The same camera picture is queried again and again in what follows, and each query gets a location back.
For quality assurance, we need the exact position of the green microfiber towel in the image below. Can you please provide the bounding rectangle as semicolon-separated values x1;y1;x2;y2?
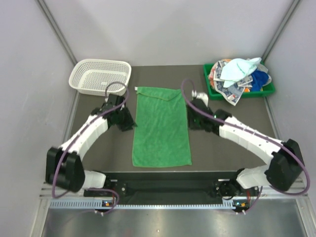
132;87;192;168

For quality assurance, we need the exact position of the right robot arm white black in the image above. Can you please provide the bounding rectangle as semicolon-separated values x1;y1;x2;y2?
187;97;307;196

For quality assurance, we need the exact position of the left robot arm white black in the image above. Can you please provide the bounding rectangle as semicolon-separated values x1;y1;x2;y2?
45;94;136;196

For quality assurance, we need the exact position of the blue white patterned towel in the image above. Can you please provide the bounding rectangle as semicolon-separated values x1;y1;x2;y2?
214;60;252;106

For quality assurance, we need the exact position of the white perforated plastic basket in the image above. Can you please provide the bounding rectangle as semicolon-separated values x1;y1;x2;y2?
69;59;131;96

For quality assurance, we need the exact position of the light mint towel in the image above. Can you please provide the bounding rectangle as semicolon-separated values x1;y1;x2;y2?
220;57;262;81

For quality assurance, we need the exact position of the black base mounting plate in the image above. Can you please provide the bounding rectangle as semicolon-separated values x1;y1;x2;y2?
83;172;260;200

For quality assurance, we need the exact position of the green plastic bin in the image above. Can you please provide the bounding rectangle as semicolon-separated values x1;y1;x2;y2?
203;63;276;100

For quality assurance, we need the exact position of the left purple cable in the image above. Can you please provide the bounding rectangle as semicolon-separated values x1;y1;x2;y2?
51;81;130;214

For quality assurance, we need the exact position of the purple cable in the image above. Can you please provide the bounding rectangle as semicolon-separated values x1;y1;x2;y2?
181;79;312;214
51;81;130;214

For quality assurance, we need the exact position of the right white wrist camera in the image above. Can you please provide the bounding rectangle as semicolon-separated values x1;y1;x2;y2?
192;90;209;106

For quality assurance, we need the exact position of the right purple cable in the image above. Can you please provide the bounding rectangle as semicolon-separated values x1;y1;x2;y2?
181;79;312;214

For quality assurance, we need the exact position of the white slotted cable duct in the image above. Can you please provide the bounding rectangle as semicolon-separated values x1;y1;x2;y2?
49;199;249;210

